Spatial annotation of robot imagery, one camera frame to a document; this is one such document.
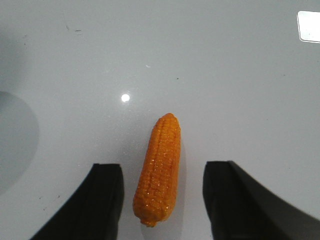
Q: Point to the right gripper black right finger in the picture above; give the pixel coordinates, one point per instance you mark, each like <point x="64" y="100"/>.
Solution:
<point x="240" y="208"/>

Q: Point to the orange corn cob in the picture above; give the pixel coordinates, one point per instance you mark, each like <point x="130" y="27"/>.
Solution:
<point x="156" y="193"/>

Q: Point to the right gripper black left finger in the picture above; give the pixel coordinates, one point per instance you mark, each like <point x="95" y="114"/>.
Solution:
<point x="93" y="211"/>

